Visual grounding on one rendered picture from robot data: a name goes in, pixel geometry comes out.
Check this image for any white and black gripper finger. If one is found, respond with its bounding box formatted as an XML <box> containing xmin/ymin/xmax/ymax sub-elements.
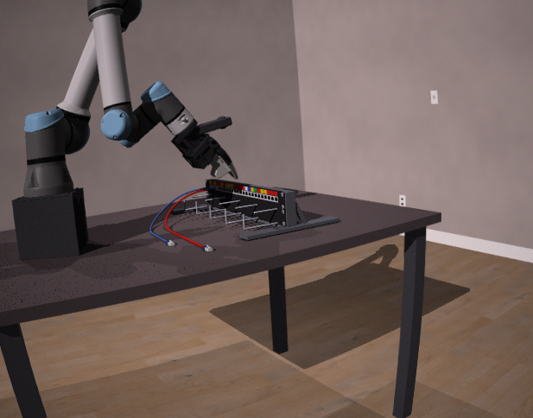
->
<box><xmin>210</xmin><ymin>161</ymin><xmax>235</xmax><ymax>179</ymax></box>
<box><xmin>213</xmin><ymin>142</ymin><xmax>238</xmax><ymax>180</ymax></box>

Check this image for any grey port rack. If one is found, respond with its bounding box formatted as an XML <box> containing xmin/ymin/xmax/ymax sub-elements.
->
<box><xmin>172</xmin><ymin>179</ymin><xmax>339</xmax><ymax>240</ymax></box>

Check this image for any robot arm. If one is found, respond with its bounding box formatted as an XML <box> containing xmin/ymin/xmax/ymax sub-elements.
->
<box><xmin>23</xmin><ymin>0</ymin><xmax>194</xmax><ymax>198</ymax></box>

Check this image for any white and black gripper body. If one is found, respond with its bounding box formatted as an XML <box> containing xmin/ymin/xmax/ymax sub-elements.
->
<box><xmin>172</xmin><ymin>119</ymin><xmax>219</xmax><ymax>169</ymax></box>

